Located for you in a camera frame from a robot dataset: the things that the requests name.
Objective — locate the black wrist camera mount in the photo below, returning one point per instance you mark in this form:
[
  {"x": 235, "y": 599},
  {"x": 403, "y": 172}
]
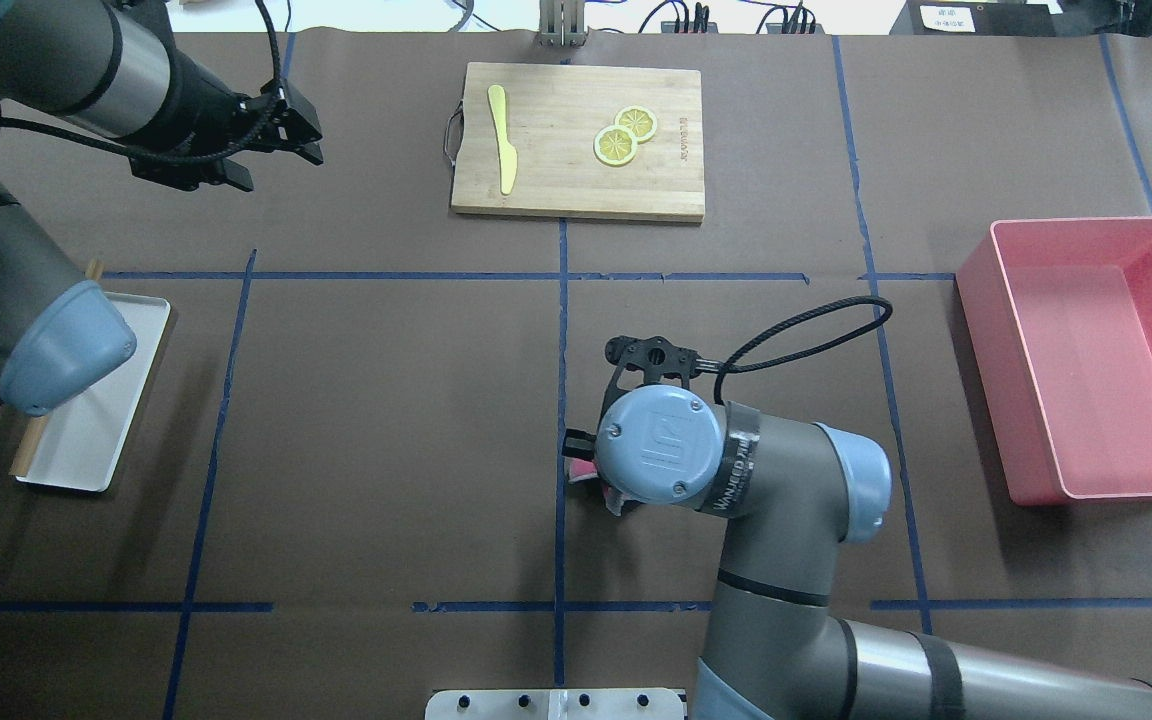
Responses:
[{"x": 656, "y": 359}]

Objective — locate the pink plastic bin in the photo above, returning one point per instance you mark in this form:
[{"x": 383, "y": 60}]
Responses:
[{"x": 1060, "y": 315}]

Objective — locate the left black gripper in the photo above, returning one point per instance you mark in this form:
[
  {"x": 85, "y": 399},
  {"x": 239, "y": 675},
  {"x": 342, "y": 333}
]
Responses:
[{"x": 198, "y": 105}]

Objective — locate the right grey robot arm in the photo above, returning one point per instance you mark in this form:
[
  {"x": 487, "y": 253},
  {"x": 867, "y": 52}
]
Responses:
[{"x": 791, "y": 494}]

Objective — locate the metal cutting board handle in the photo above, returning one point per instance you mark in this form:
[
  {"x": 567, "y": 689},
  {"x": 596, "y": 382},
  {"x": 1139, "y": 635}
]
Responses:
[{"x": 453, "y": 135}]

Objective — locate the pink fleece cloth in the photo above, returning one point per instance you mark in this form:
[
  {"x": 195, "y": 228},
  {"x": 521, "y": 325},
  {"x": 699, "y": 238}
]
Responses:
[{"x": 581, "y": 470}]

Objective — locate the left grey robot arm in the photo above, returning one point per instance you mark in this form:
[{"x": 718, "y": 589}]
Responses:
[{"x": 109, "y": 76}]

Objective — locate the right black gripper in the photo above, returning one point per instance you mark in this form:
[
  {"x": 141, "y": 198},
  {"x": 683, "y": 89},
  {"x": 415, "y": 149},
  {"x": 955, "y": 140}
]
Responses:
[{"x": 573, "y": 441}]

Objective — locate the white rectangular tray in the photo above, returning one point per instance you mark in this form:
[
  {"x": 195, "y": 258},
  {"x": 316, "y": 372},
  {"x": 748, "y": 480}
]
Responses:
[{"x": 84, "y": 439}]

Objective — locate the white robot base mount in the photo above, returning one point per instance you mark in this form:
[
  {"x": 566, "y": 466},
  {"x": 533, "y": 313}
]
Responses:
[{"x": 558, "y": 703}]

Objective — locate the yellow plastic knife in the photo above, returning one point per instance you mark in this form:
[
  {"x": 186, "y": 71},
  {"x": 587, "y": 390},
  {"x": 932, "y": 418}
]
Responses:
[{"x": 506, "y": 151}]

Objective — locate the grey metal stand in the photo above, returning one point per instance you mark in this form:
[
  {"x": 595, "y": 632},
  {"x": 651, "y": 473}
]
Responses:
[{"x": 562, "y": 23}]

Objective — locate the inner wooden rod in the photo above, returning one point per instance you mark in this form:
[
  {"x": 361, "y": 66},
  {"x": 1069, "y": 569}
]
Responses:
[{"x": 35, "y": 427}]

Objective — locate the bamboo cutting board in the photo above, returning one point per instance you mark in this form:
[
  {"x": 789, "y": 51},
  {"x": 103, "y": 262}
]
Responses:
[{"x": 554, "y": 114}]

